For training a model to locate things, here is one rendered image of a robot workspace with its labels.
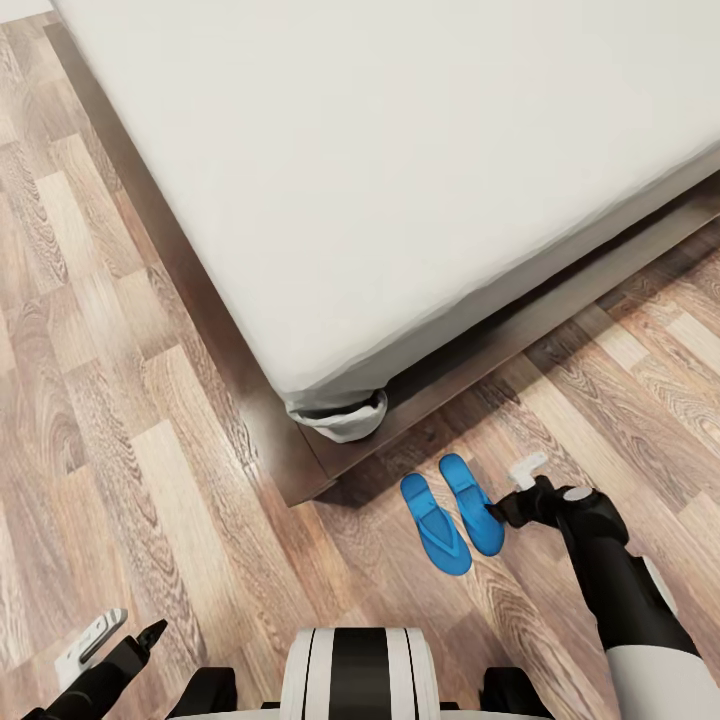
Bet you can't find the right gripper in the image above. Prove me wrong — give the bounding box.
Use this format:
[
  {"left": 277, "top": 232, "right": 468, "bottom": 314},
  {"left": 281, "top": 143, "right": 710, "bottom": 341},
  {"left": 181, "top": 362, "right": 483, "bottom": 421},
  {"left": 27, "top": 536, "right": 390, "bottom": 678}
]
[{"left": 483, "top": 475, "right": 555, "bottom": 529}]

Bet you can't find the sandal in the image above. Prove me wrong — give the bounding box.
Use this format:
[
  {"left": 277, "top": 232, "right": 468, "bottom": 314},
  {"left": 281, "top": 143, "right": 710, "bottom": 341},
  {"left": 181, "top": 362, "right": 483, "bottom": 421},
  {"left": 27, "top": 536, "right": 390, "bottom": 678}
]
[
  {"left": 400, "top": 473, "right": 472, "bottom": 575},
  {"left": 439, "top": 453, "right": 505, "bottom": 557}
]

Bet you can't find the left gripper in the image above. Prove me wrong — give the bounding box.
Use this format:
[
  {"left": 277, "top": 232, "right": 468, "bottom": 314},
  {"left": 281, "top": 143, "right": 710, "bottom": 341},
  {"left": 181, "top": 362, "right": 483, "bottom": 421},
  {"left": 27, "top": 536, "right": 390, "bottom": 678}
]
[{"left": 62, "top": 619, "right": 168, "bottom": 720}]

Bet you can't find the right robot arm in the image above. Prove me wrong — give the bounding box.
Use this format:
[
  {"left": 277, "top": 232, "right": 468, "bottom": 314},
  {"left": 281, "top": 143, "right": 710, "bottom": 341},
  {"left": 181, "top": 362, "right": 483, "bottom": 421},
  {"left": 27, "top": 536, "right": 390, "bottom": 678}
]
[{"left": 483, "top": 450, "right": 720, "bottom": 720}]

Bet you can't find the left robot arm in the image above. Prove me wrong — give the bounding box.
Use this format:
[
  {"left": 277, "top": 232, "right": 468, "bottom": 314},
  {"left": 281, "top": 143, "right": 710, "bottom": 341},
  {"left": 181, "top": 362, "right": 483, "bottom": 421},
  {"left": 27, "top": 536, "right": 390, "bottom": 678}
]
[{"left": 24, "top": 607, "right": 168, "bottom": 720}]

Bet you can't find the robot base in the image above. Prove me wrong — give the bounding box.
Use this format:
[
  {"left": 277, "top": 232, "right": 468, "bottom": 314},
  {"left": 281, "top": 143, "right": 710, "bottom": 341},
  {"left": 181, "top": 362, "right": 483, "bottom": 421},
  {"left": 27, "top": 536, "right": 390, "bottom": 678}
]
[{"left": 165, "top": 667, "right": 555, "bottom": 720}]

